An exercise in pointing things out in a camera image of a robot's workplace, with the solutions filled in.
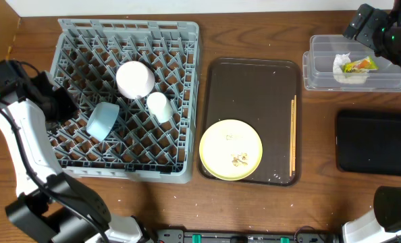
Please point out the yellow green snack wrapper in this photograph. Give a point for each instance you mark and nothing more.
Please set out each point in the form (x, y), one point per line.
(364, 65)

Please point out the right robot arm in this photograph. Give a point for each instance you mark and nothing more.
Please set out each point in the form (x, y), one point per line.
(382, 223)

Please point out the dark brown serving tray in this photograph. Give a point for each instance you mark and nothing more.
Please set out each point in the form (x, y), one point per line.
(259, 93)

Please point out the clear plastic waste bin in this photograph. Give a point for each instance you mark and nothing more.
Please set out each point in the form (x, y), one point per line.
(318, 73)

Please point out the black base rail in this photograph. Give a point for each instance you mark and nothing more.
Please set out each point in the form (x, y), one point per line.
(181, 236)

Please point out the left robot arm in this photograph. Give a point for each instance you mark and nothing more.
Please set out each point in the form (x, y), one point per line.
(51, 206)

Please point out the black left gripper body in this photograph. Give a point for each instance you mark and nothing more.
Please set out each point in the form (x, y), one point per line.
(65, 106)

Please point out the black waste bin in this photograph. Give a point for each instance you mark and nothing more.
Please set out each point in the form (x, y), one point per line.
(368, 142)

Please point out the wooden chopstick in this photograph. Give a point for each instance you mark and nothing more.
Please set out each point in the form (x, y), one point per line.
(294, 137)
(291, 135)

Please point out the light blue bowl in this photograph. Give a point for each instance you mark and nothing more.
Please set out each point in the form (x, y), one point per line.
(102, 120)

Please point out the grey plastic dishwasher rack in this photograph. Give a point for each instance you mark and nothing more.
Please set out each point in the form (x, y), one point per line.
(138, 147)

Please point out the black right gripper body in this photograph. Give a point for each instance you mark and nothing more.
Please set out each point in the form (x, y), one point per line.
(358, 25)

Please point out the food scraps on plate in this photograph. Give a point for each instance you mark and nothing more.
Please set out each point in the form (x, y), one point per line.
(240, 159)

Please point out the white cup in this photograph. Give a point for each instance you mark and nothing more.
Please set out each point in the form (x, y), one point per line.
(159, 106)

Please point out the crumpled white tissue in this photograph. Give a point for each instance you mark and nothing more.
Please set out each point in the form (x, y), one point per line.
(339, 64)

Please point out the pink bowl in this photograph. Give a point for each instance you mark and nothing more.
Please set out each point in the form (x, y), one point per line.
(134, 80)

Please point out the yellow plate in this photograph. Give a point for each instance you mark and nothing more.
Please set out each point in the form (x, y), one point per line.
(227, 137)

